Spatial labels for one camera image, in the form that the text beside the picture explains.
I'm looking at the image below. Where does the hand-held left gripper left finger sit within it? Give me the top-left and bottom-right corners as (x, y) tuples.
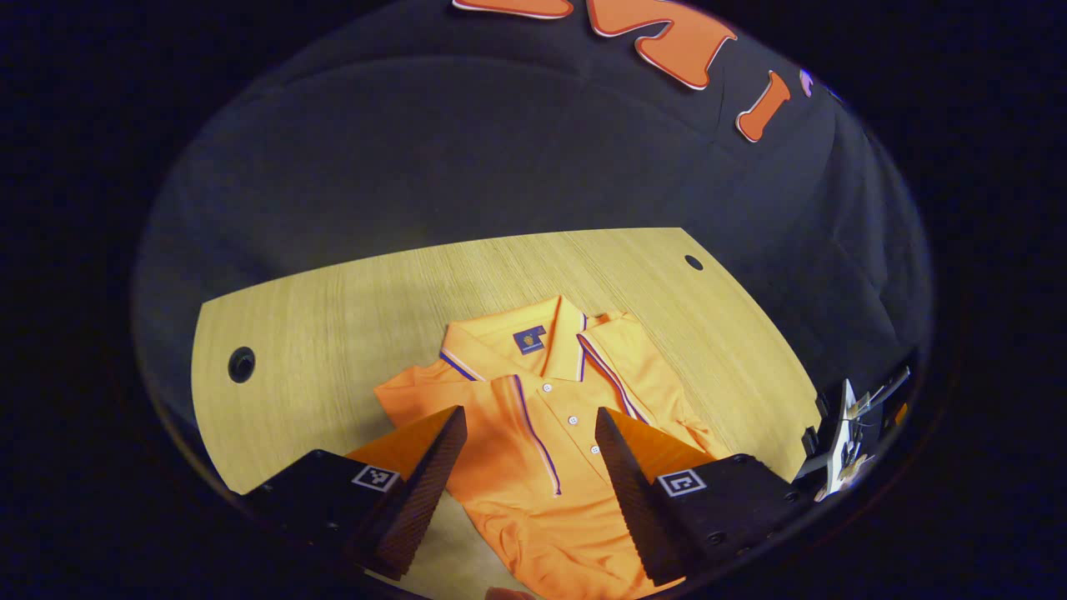
(242, 406), (468, 582)

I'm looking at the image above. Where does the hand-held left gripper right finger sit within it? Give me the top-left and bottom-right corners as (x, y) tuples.
(594, 407), (814, 587)

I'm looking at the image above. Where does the orange polo T-shirt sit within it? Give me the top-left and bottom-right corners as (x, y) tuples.
(373, 294), (734, 600)

